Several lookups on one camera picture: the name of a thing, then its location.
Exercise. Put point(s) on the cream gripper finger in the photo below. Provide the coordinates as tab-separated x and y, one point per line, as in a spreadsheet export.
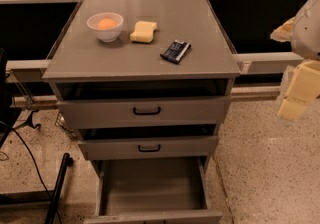
283	32
303	88

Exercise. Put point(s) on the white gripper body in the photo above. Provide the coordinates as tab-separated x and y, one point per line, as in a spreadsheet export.
308	36

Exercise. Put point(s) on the dark blue rxbar wrapper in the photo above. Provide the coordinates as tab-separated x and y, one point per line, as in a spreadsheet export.
176	51

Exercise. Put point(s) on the grey middle drawer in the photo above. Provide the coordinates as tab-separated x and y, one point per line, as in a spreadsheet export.
122	143

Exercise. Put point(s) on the grey drawer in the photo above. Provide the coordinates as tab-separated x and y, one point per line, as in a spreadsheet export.
122	143
110	104
153	191

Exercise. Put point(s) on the grey drawer cabinet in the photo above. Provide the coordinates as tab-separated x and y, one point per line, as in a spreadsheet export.
82	58

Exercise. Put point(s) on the grey bottom drawer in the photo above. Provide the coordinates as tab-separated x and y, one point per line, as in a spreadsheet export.
153	191

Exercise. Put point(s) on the grey top drawer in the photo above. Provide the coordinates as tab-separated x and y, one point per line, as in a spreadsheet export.
110	104

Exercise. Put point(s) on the yellow sponge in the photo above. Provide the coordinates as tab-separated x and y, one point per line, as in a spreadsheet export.
143	32

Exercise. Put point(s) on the white bowl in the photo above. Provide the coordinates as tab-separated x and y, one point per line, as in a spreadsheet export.
106	35

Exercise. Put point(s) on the orange fruit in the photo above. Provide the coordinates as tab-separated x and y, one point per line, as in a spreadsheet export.
106	24

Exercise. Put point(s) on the black pole stand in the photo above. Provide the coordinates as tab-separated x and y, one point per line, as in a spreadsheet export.
53	207

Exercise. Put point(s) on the black top drawer handle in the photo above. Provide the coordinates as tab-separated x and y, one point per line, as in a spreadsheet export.
146	112

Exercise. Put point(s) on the black drawer handle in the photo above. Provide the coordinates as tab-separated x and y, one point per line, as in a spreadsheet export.
149	148
146	112

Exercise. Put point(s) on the black middle drawer handle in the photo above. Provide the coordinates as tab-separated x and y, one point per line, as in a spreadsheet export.
149	148

